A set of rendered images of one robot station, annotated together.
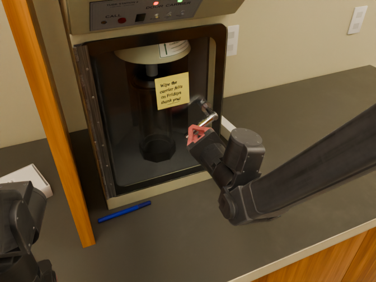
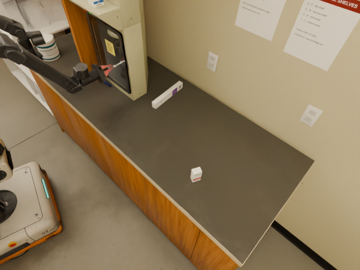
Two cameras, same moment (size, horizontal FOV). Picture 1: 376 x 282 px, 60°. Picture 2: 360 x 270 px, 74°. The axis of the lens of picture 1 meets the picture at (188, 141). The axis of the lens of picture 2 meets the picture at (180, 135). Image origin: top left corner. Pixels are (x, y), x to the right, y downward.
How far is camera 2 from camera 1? 137 cm
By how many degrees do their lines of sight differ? 46
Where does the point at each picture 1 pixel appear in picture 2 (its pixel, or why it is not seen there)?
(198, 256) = (90, 104)
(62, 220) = not seen: hidden behind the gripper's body
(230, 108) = (193, 95)
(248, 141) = (78, 67)
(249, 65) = (223, 84)
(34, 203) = (38, 38)
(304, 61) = (260, 112)
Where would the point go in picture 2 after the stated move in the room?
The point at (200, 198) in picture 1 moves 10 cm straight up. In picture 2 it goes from (118, 98) to (115, 86)
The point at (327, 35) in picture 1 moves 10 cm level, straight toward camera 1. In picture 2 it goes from (281, 107) to (263, 107)
